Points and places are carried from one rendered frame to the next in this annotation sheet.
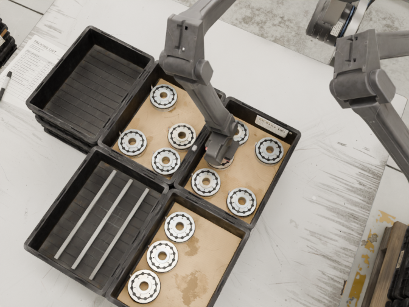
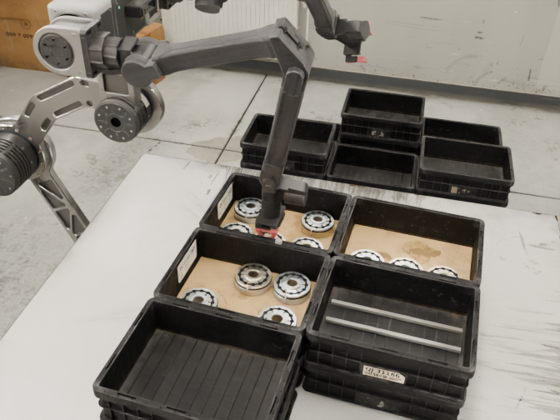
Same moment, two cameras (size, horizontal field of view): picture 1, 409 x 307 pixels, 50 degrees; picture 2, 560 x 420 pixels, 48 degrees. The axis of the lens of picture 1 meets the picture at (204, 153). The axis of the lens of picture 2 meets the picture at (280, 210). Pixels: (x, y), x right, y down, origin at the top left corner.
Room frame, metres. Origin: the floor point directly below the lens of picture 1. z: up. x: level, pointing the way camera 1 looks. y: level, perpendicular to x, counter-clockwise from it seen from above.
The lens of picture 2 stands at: (0.74, 1.39, 2.07)
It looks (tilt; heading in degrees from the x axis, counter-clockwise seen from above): 37 degrees down; 263
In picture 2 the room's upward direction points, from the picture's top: 2 degrees clockwise
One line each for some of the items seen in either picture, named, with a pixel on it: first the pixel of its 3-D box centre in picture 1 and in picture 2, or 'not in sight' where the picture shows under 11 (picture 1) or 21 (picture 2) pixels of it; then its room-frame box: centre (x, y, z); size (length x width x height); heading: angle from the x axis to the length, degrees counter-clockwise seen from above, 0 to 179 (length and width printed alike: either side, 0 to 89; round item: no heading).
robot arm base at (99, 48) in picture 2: not in sight; (107, 50); (1.00, -0.08, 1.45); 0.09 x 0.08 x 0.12; 72
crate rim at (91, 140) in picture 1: (92, 81); (202, 362); (0.79, 0.44, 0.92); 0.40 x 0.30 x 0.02; 158
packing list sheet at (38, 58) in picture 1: (32, 72); not in sight; (0.92, 0.76, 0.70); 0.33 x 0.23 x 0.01; 162
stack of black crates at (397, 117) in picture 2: not in sight; (378, 143); (-0.10, -1.41, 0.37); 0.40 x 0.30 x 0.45; 162
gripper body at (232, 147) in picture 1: (223, 142); (271, 207); (0.59, -0.06, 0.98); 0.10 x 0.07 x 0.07; 70
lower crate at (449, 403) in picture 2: not in sight; (387, 353); (0.31, 0.31, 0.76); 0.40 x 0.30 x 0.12; 158
